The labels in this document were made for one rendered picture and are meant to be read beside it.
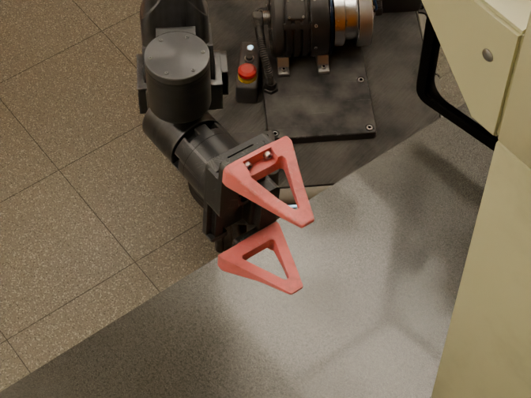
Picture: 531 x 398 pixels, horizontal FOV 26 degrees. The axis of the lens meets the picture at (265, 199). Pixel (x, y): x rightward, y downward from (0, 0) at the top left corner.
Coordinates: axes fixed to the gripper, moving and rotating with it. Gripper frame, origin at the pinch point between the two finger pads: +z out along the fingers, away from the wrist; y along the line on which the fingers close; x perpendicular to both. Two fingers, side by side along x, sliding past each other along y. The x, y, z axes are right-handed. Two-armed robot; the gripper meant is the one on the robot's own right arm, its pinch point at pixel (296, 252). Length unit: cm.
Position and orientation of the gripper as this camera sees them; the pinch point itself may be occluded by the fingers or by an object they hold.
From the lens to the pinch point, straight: 98.6
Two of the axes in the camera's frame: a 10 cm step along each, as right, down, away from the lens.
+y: 0.7, -6.3, -7.7
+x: 7.9, -4.4, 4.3
